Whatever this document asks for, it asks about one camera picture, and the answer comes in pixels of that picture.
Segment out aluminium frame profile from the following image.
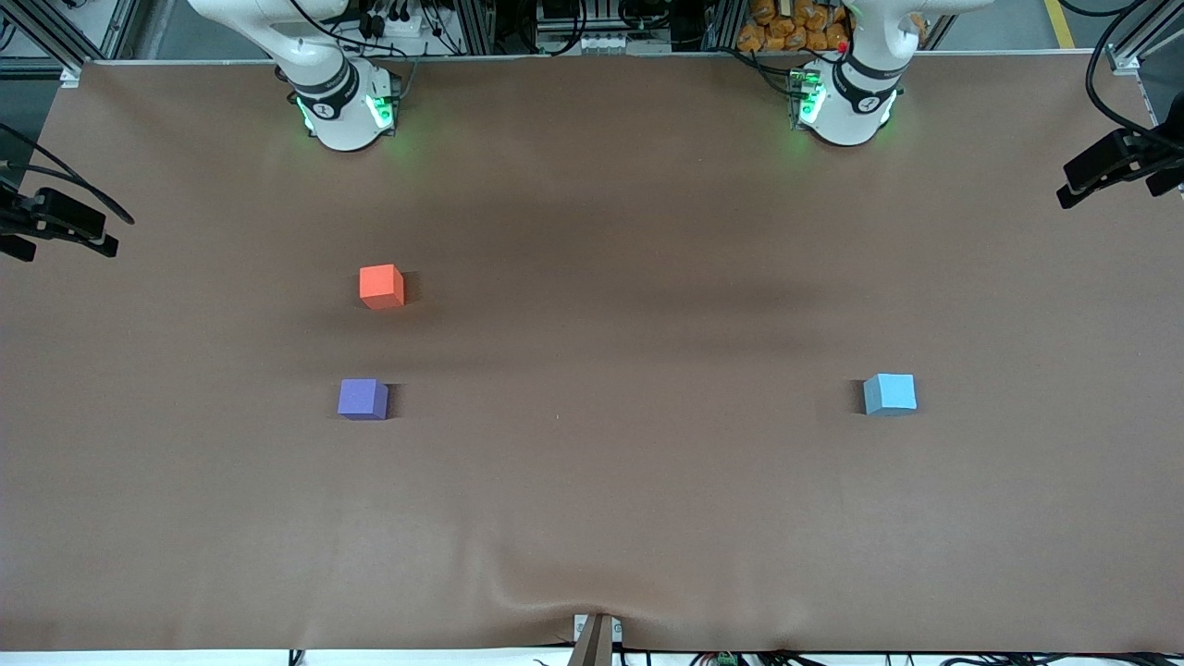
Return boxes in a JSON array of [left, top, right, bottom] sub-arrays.
[[1105, 0, 1184, 75], [0, 0, 89, 89], [458, 0, 496, 55], [703, 0, 741, 52]]

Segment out purple foam block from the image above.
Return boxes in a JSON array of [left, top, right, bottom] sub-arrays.
[[338, 378, 389, 422]]

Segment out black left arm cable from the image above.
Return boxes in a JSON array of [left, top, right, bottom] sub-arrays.
[[1087, 0, 1184, 140]]

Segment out brown wooden post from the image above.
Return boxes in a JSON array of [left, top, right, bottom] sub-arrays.
[[567, 612, 616, 666]]

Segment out orange foam block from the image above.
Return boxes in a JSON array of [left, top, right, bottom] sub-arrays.
[[359, 264, 406, 311]]

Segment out white metal bracket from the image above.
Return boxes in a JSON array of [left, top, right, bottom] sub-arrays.
[[573, 614, 623, 646]]

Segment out light blue foam block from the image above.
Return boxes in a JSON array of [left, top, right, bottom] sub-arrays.
[[863, 374, 919, 417]]

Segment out white connector block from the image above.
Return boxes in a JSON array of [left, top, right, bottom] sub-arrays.
[[553, 33, 632, 55]]

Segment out white power strip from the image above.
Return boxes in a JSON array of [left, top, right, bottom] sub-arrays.
[[356, 7, 428, 40]]

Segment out brown table cover sheet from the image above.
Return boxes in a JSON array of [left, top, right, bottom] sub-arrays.
[[0, 51, 1184, 653]]

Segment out pile of orange packets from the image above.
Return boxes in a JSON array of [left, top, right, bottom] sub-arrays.
[[737, 0, 852, 54]]

